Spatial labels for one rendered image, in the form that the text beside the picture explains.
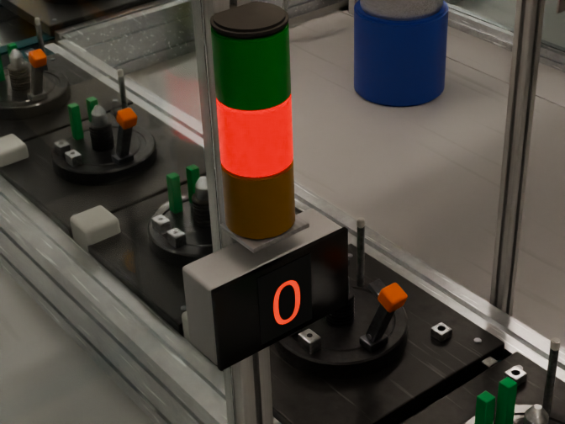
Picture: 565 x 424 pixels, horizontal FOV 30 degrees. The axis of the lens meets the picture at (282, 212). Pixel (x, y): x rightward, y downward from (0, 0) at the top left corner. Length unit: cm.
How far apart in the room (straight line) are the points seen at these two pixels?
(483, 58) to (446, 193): 48
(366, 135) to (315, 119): 10
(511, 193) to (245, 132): 48
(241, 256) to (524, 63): 41
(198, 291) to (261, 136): 12
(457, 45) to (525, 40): 98
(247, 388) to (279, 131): 25
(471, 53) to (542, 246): 62
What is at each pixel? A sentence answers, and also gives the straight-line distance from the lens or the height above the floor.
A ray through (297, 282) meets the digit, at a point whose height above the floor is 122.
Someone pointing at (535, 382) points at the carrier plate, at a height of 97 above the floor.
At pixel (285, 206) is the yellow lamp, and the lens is 73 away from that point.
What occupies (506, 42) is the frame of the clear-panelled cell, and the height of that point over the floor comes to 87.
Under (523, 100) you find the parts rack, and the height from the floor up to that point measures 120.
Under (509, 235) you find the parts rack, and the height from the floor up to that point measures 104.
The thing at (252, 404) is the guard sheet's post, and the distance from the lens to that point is 88.
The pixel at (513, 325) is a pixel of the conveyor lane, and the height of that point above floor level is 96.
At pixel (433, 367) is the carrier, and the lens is 107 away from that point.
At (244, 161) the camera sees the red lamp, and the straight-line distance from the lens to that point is 70.
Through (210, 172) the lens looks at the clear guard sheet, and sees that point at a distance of 75.
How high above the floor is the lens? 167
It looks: 33 degrees down
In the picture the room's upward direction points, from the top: 2 degrees counter-clockwise
